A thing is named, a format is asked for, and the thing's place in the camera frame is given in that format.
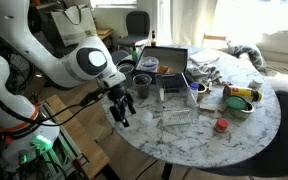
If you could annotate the round tin green lid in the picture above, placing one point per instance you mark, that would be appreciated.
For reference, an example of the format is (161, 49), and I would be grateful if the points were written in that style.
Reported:
(239, 106)

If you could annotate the black table base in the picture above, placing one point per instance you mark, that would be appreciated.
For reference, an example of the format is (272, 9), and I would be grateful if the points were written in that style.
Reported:
(166, 171)

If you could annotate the white paper bag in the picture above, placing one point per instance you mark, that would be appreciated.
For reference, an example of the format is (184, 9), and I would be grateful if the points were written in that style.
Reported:
(74, 26)

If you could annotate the small translucent plastic scoop cup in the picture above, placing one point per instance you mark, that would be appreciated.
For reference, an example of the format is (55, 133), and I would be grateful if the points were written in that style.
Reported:
(147, 118)

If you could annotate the white paper stack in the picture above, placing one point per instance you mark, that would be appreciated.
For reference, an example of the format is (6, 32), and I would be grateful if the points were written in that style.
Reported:
(204, 56)

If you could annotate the clear plastic measuring cup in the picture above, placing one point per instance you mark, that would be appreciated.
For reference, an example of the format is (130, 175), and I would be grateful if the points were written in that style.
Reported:
(127, 75)

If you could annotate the white sheer curtain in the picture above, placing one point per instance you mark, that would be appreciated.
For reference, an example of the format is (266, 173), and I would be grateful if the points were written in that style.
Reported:
(190, 20)

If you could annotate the round clear plastic tub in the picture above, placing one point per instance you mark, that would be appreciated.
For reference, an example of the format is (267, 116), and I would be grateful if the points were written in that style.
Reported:
(149, 64)

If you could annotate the orange item in box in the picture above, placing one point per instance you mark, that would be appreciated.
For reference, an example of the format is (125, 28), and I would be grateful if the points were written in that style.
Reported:
(165, 69)

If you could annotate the black open box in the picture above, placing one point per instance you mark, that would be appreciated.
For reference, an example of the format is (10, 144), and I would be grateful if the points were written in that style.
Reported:
(170, 55)

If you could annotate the dark sauce bottle red cap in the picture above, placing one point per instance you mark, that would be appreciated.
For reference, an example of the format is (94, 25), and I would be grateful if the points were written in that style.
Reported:
(153, 39)

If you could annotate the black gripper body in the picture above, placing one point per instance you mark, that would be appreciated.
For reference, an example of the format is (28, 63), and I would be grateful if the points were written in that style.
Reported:
(119, 98)

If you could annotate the grey striped knitted blanket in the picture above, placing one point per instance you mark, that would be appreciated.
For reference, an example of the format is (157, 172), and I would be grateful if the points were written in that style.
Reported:
(250, 53)

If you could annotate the yellow can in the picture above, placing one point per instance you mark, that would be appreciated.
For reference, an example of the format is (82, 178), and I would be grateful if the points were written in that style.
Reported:
(244, 93)

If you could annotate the grey white striped cloth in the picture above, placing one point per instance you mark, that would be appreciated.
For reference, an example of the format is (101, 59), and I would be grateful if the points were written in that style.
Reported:
(205, 73)

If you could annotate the grey upholstered chair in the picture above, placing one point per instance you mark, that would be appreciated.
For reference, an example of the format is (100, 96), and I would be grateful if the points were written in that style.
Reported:
(137, 26)

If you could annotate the round white marble table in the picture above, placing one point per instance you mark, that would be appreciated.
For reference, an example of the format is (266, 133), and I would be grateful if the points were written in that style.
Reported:
(284, 140)

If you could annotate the bicycle wheel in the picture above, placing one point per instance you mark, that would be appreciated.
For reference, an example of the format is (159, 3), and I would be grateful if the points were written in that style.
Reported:
(20, 73)

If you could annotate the white bottle blue cap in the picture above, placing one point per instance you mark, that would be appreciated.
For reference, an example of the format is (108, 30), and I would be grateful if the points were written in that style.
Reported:
(194, 93)

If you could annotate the small wooden block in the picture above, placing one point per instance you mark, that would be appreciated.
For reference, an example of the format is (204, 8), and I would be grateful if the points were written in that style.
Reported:
(222, 108)
(207, 108)

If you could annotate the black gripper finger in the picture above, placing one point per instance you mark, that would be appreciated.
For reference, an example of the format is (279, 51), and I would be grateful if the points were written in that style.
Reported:
(131, 106)
(120, 119)

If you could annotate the small white jar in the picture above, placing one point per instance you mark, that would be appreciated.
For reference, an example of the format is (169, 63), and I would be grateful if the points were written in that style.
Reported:
(254, 84)

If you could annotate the white sofa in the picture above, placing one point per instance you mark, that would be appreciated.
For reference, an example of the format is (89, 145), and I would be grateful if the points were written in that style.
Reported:
(284, 43)

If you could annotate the plastic cup with dark contents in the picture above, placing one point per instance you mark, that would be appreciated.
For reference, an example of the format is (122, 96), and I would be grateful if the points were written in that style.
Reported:
(142, 86)

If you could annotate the small red cap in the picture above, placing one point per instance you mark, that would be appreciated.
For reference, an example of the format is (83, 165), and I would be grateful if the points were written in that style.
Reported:
(221, 125)

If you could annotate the green bottle red cap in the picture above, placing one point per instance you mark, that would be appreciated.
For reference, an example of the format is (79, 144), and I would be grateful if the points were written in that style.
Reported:
(134, 53)

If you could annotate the clear acrylic container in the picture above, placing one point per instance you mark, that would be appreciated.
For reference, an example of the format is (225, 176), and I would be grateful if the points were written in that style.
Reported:
(177, 100)

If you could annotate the metal frame robot stand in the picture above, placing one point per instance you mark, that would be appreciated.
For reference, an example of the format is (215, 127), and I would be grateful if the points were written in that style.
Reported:
(62, 150)

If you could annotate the white block in container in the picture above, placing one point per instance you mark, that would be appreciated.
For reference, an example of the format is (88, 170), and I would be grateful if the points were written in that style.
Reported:
(161, 94)

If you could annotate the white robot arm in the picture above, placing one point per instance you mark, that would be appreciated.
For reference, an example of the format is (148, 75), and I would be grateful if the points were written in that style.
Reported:
(50, 63)

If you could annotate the tape roll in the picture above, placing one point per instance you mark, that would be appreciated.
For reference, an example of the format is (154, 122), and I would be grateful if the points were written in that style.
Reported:
(202, 91)

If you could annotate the wooden child chair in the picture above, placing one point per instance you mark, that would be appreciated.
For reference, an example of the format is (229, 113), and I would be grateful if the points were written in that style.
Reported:
(214, 37)

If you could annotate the light wooden bench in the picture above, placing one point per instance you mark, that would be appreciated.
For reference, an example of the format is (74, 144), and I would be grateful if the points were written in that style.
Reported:
(80, 140)

